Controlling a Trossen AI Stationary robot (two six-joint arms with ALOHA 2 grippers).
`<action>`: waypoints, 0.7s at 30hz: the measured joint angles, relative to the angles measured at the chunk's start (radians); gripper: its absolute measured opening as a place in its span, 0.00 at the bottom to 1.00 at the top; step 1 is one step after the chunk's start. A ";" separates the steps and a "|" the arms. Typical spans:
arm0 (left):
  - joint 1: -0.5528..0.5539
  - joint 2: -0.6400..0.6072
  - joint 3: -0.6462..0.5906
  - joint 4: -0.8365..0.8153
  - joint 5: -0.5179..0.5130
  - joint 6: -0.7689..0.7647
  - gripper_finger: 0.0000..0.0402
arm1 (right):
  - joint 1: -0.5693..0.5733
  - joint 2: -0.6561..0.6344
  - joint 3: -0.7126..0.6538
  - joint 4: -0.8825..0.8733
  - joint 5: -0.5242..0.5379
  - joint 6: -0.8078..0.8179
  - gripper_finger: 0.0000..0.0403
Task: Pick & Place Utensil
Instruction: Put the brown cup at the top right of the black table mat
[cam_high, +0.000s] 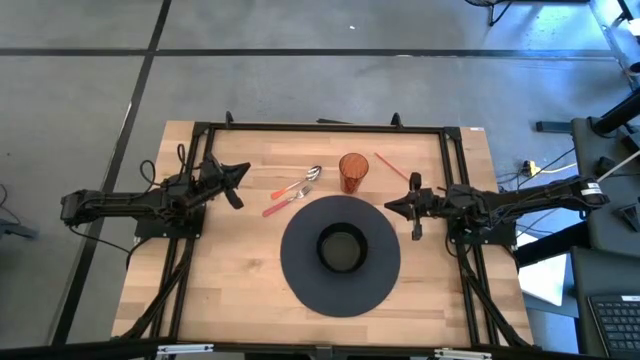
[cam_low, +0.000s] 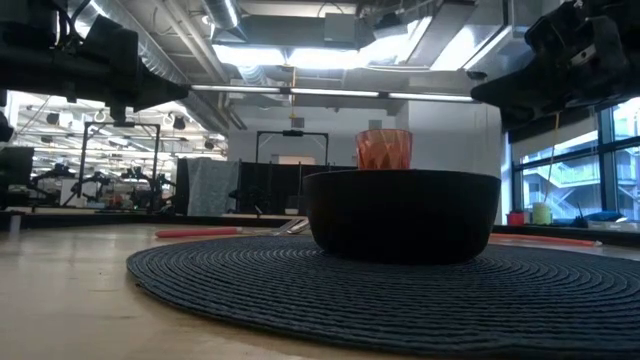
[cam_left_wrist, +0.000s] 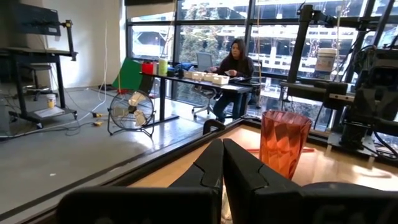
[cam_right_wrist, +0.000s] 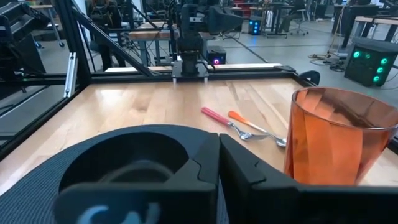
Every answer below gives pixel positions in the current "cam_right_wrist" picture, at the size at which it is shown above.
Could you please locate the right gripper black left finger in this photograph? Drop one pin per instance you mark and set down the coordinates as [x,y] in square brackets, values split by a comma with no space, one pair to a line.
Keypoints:
[140,202]

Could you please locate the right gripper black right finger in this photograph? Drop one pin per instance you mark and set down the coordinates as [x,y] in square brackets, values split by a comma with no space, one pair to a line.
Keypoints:
[280,205]

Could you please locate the orange translucent plastic cup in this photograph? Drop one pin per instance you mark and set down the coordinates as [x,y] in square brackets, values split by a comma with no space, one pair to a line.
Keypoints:
[326,149]

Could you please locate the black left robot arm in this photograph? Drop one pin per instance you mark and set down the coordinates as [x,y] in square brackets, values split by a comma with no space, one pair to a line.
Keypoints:
[192,37]

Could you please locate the black background robot arm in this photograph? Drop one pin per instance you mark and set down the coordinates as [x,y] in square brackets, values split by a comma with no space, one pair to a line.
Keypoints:
[21,40]

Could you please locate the dark round woven placemat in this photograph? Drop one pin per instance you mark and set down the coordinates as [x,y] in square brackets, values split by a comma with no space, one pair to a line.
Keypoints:
[25,202]

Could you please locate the small black computer tower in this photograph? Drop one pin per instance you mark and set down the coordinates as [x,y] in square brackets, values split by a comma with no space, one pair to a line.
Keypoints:
[216,55]

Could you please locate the black computer tower green lights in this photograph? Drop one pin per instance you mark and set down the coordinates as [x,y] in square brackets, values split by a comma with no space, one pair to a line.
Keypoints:
[367,65]

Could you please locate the wooden workbench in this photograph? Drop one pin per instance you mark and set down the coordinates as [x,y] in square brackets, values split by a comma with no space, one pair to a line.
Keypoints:
[149,35]

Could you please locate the black computer tower blue lights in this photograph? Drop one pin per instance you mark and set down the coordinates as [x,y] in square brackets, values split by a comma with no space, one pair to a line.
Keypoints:
[254,27]

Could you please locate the office chair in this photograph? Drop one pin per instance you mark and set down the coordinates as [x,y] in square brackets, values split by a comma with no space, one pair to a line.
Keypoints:
[298,21]

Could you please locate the black frame clamp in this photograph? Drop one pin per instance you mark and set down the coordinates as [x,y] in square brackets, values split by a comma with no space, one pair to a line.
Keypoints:
[311,77]

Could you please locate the silver frame bracket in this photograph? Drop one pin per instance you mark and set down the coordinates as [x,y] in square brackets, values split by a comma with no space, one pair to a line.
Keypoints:
[70,74]

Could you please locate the black aluminium table frame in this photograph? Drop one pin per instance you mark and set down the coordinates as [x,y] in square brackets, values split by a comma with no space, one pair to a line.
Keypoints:
[74,46]

